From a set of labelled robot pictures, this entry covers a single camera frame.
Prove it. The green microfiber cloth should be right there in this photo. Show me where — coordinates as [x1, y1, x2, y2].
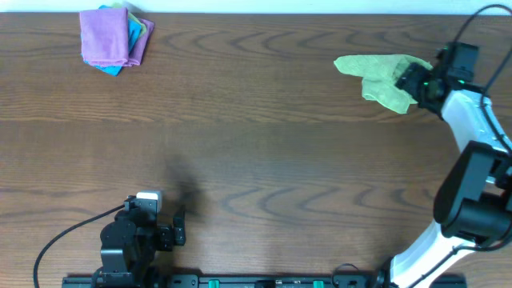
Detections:
[334, 54, 433, 114]

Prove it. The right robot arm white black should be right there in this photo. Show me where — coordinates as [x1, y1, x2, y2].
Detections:
[374, 63, 511, 287]

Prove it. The folded yellow-green cloth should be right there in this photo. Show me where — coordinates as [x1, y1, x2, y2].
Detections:
[111, 2, 147, 38]

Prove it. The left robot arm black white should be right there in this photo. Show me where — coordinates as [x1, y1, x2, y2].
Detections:
[90, 196, 186, 288]

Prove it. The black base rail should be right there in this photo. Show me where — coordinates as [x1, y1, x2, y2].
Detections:
[62, 273, 468, 288]

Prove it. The folded purple cloth underneath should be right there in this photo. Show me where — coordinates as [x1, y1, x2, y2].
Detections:
[124, 18, 154, 66]

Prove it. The folded blue cloth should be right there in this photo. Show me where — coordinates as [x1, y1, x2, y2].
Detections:
[81, 5, 143, 77]

